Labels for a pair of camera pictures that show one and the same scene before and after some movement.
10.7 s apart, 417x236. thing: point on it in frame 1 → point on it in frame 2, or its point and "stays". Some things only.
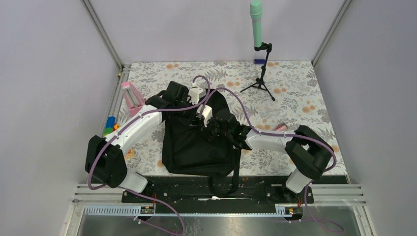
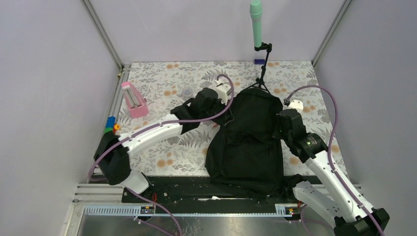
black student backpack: x=187 y=147 → x=246 y=155
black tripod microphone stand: x=259 y=82 stays
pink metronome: x=134 y=100 stays
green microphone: x=256 y=11 stays
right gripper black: x=211 y=120 → x=276 y=133
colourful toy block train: x=111 y=125 stays
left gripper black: x=187 y=101 → x=222 y=121
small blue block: x=259 y=61 stays
